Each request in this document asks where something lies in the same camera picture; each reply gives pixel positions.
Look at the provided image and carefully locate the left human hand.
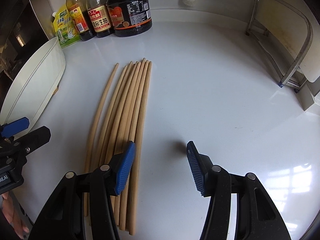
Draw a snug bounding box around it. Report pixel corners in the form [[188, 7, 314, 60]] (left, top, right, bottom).
[[1, 192, 29, 239]]

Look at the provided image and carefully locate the white plastic basin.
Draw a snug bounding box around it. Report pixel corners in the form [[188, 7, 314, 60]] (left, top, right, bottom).
[[1, 37, 66, 138]]

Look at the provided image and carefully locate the stainless steel range hood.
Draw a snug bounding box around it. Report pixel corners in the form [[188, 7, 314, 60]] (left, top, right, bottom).
[[1, 0, 52, 102]]

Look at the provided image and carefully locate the yellow green seasoning pouch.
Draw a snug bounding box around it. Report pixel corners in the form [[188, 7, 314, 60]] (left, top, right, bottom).
[[52, 4, 81, 48]]

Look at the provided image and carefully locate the yellow cap vinegar bottle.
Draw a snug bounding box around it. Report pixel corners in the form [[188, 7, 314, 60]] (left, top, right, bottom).
[[66, 0, 95, 41]]

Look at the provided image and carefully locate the metal cutting board rack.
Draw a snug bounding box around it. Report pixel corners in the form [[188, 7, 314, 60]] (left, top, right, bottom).
[[245, 0, 313, 93]]

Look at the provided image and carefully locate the soy sauce bottle brown label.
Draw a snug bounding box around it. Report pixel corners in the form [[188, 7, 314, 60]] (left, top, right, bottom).
[[86, 0, 114, 38]]

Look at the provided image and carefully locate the large dark soy sauce jug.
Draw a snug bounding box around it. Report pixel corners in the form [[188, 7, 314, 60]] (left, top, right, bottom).
[[107, 0, 152, 37]]

